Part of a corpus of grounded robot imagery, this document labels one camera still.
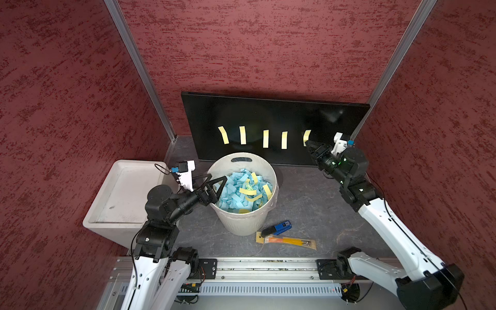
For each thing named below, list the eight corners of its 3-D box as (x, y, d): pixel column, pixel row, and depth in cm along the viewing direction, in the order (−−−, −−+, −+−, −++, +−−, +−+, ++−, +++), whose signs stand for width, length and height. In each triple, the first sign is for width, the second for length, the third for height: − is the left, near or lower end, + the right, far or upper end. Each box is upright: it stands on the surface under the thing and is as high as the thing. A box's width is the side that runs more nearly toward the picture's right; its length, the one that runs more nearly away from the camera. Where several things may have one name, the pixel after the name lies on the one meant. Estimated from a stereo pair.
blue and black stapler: (262, 239, 83) (263, 236, 80) (260, 232, 85) (260, 228, 82) (290, 230, 86) (292, 226, 82) (288, 223, 88) (289, 219, 84)
